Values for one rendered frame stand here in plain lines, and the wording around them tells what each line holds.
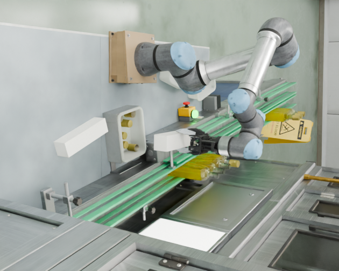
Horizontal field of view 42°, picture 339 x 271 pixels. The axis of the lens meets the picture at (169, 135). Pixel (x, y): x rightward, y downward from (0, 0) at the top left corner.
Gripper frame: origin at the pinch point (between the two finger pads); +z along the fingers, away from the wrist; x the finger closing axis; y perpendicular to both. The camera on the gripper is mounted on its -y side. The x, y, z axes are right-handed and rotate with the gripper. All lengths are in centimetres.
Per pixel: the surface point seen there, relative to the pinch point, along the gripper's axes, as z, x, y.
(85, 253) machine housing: -27, 14, 82
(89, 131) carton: 28.3, -3.3, 22.8
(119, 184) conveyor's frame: 21.5, 19.6, 11.9
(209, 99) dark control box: 30, -12, -80
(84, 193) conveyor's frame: 28.0, 21.5, 26.1
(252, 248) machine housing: -33, 38, 0
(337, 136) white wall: 79, 74, -631
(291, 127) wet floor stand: 72, 34, -363
